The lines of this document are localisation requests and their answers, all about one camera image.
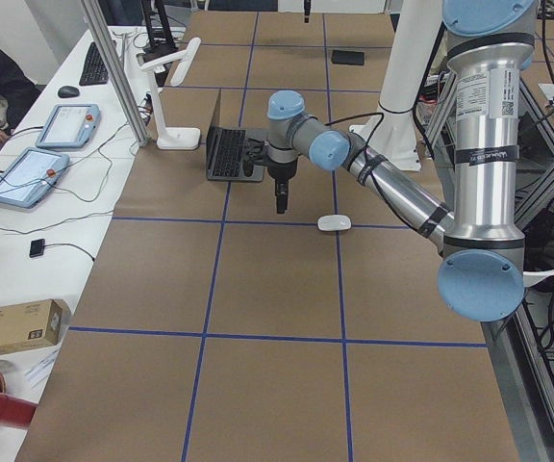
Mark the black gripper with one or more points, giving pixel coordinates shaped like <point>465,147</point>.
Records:
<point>282,170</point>

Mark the grey laptop computer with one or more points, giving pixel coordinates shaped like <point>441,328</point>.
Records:
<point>227,147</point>

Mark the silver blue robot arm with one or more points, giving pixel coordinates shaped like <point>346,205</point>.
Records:
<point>488,44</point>

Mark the black computer mouse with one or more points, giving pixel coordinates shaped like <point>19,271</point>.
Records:
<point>68,92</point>

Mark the cardboard lamp box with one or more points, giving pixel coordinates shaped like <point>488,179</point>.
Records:
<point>31,325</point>

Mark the black computer keyboard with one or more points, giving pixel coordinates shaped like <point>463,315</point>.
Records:
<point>94,71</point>

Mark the upper blue teach pendant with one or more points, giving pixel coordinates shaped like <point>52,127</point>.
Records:
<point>69,126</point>

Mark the blue teach pendant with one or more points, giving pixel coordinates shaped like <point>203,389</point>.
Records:
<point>69,126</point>
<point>31,176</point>

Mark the lower blue teach pendant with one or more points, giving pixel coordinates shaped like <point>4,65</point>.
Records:
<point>31,176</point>

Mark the small black square device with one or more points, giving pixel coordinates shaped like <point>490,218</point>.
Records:
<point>37,248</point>

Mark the white plastic chair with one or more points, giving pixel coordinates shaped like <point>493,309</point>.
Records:
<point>532,278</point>

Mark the red cylinder bottle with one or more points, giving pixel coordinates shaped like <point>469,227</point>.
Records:
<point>16,412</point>

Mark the white wireless mouse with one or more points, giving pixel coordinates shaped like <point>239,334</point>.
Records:
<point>334,223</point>

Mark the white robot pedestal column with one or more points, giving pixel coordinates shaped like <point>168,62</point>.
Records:
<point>392,132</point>

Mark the aluminium frame post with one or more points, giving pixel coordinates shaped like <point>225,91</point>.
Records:
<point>104,42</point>

